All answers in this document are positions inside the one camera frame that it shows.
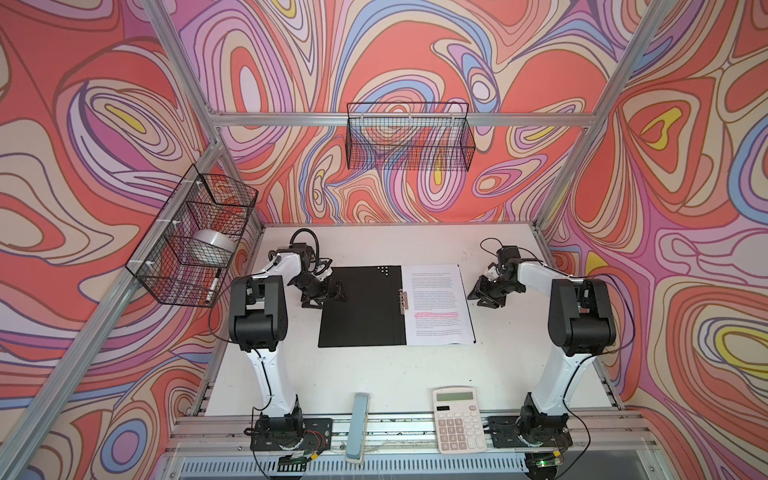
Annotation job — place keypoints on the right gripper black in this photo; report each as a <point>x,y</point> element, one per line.
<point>480,290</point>

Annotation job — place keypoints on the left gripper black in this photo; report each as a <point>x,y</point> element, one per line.
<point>325,293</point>

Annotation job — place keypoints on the blue folder black inside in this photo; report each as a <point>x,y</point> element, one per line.
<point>372,313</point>

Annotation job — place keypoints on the printed paper sheet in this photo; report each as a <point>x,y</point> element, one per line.
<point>435,306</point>

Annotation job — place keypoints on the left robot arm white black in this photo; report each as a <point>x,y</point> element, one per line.
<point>259,321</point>

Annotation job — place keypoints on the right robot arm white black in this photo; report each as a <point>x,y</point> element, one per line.
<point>580,325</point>

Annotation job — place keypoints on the marker pen in basket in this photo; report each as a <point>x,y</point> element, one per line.
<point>212,290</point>

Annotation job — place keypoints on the grey tape roll in basket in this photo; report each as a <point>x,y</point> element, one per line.
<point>215,239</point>

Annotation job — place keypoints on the pink white calculator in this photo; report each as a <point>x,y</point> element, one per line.
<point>458,424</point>

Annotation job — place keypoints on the light blue eraser bar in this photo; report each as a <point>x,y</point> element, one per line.
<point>354,452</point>

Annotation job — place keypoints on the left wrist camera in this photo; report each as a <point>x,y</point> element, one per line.
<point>310,260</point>

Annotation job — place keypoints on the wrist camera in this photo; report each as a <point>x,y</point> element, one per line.
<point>507,258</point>
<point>310,260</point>

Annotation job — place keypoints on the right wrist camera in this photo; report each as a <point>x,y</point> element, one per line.
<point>507,258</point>

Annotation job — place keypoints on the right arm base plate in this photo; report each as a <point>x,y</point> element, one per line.
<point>539,432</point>

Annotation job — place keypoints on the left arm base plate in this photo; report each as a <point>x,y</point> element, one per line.
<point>275,435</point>

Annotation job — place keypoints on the black wire basket left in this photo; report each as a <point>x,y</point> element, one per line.
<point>170,265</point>

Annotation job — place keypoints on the black wire basket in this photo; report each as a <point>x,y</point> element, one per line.
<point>170,265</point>
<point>410,136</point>

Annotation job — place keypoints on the black wire basket back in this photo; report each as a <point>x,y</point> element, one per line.
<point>410,136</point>

